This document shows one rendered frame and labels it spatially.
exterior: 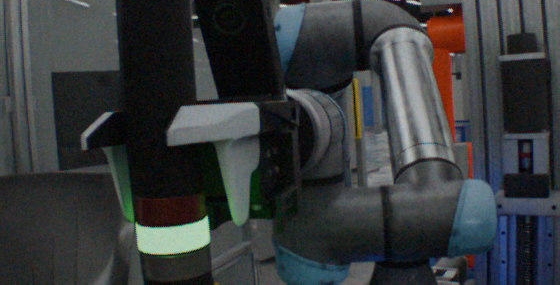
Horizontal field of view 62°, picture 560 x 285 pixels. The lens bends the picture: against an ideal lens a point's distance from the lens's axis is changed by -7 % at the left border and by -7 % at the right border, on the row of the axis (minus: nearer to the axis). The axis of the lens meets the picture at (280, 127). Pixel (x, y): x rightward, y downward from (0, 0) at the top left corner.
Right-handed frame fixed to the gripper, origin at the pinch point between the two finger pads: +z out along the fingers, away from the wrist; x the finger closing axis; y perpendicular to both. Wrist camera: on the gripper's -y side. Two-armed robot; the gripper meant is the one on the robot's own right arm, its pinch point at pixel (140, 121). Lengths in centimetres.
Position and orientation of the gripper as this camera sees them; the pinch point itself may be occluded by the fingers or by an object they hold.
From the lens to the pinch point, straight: 22.3
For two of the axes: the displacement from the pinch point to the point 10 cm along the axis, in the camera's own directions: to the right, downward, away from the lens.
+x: -9.6, 0.5, 2.8
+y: 0.7, 10.0, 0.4
